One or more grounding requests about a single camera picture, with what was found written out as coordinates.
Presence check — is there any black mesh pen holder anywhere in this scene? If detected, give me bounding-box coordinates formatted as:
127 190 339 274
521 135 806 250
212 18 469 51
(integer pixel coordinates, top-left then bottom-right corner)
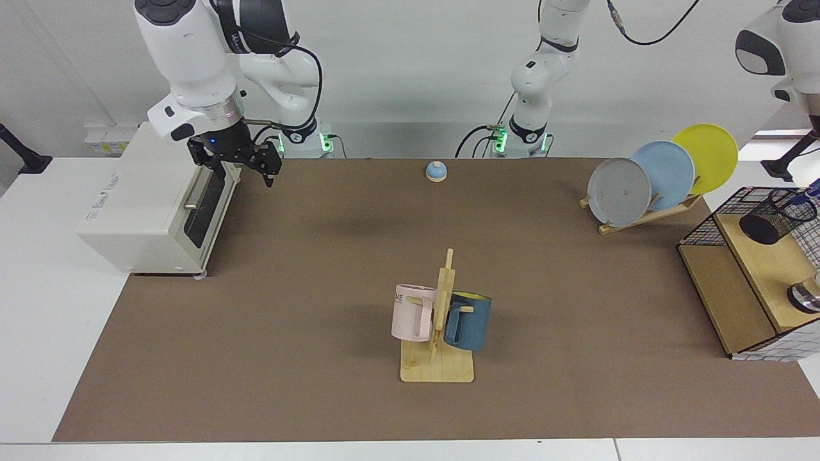
739 188 819 246

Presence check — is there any black clamp stand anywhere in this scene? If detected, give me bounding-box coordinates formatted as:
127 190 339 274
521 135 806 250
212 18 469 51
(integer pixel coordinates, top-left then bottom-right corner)
760 128 820 182
0 122 54 175

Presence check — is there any pale toaster oven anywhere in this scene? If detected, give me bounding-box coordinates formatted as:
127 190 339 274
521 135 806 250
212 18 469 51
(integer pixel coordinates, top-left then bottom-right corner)
75 120 243 280

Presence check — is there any yellow plate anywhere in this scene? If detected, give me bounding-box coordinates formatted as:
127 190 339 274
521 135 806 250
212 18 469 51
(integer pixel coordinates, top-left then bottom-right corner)
671 123 740 196

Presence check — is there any brown table cloth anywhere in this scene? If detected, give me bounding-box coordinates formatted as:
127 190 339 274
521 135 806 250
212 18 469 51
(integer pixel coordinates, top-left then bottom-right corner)
53 157 820 442

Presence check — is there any light blue plate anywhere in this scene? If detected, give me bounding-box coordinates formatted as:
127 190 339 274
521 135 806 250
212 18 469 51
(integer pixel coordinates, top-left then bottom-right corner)
630 140 696 213

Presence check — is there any wooden plate rack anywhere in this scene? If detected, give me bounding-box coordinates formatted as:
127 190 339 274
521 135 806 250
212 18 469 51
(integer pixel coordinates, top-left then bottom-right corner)
579 174 704 236

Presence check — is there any pink mug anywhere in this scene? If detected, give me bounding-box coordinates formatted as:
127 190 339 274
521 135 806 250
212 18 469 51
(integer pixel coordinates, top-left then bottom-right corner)
391 283 439 343

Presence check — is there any grey plate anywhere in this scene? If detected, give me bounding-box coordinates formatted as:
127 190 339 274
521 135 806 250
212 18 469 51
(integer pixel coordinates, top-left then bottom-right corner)
586 157 653 229

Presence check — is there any dark teal mug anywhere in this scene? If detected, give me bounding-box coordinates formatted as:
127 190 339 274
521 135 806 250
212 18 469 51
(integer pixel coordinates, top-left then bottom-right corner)
443 291 493 353

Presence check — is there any wooden mug stand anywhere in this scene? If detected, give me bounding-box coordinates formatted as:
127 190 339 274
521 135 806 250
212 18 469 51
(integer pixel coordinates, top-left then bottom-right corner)
400 248 475 384

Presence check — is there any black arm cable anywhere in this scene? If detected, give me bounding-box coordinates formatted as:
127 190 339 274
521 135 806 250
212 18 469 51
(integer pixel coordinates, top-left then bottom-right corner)
605 0 702 47
243 44 324 149

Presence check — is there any wire basket with wooden floor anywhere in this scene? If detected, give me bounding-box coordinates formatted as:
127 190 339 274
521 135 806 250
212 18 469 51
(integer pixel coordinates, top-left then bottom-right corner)
677 186 820 362

